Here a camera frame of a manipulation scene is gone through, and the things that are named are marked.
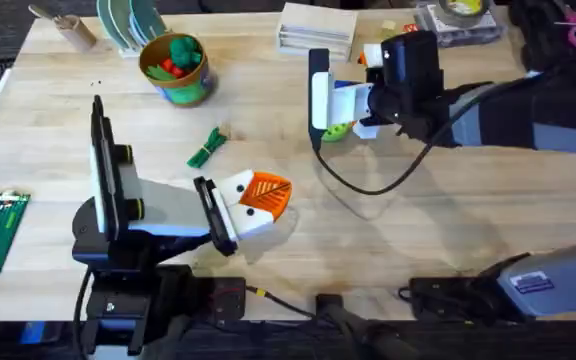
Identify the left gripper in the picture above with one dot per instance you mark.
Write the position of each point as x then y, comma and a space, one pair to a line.
168, 210

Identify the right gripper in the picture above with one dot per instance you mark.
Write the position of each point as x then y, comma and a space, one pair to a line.
410, 75

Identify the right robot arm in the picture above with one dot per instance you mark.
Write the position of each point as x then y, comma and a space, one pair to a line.
558, 280

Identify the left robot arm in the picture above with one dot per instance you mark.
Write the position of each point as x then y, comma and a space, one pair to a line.
113, 280

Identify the green toy vegetable bundle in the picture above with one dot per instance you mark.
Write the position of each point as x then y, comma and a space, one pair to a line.
207, 148

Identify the right wrist upright plate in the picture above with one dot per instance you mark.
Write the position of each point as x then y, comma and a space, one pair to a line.
319, 100

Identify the wrist upright plate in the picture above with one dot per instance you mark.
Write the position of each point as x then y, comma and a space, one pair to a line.
103, 165
319, 100

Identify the green disc with holes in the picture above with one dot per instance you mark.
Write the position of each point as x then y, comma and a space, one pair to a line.
337, 133

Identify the small yellow piece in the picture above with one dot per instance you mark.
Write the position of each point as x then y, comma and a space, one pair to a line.
389, 25

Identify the small red block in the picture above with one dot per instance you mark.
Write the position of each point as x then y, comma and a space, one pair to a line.
410, 28

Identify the pale wooden box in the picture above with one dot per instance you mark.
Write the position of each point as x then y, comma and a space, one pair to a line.
315, 30

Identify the clear box with tape roll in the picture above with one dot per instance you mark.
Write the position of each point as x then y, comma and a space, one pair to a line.
463, 30

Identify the brown tub of toys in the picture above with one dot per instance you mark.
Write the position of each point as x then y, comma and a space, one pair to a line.
183, 90

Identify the black pole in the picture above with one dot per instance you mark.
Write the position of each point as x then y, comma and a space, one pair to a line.
353, 320

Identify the left wrist upright plate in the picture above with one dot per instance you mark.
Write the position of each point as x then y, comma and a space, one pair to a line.
103, 165

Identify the black bag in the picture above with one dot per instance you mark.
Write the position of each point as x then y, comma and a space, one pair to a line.
538, 45

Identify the teal plates in rack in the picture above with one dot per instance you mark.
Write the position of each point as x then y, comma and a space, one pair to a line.
138, 20

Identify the black rail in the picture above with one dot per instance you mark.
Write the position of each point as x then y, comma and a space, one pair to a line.
288, 345

